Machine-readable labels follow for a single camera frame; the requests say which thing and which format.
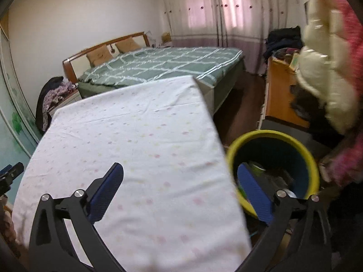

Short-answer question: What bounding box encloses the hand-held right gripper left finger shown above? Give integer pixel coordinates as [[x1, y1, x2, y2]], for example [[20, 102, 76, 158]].
[[28, 163, 125, 272]]

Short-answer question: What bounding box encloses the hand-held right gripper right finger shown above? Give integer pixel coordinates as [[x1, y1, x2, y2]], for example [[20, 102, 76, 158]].
[[237, 163, 332, 272]]

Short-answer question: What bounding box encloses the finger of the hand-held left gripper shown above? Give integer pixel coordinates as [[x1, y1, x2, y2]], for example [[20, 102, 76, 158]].
[[0, 162, 25, 196]]

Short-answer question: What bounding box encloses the yellow rimmed blue trash can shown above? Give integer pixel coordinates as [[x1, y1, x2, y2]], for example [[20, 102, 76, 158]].
[[226, 130, 320, 219]]

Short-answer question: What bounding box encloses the glass sliding wardrobe door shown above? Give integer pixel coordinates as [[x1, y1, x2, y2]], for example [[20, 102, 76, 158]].
[[0, 8, 43, 204]]

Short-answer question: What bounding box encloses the dark jacket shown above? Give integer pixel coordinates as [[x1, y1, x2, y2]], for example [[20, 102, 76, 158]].
[[35, 76, 64, 132]]

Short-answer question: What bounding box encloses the purple floral garment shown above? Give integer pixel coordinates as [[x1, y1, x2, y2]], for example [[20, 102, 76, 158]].
[[42, 81, 77, 114]]

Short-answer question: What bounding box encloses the white nightstand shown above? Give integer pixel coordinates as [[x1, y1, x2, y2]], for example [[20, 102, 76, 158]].
[[48, 89, 81, 117]]

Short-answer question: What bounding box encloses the wooden desk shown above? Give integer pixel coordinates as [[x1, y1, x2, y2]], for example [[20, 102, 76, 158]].
[[261, 57, 312, 132]]

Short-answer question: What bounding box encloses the pink jacket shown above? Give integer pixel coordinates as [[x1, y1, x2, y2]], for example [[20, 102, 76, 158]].
[[319, 0, 363, 186]]

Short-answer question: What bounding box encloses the wooden bed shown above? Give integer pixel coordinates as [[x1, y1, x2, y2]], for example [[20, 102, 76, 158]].
[[62, 32, 246, 114]]

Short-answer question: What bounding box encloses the cream puffer jacket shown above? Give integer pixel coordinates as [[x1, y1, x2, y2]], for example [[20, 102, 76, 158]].
[[295, 0, 361, 134]]

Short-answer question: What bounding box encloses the brown bear pillow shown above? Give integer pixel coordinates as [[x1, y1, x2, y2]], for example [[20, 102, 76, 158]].
[[86, 47, 111, 66]]

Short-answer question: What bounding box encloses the stack of books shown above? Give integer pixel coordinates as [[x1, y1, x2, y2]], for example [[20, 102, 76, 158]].
[[288, 52, 301, 70]]

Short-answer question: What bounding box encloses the green checked quilt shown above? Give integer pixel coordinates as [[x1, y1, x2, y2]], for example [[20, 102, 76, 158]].
[[78, 46, 244, 88]]

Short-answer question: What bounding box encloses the dark clothes pile on dresser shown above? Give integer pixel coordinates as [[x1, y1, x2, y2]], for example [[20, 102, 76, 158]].
[[264, 25, 304, 60]]

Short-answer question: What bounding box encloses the pink and white curtain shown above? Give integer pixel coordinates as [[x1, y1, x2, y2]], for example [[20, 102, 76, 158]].
[[157, 0, 295, 75]]

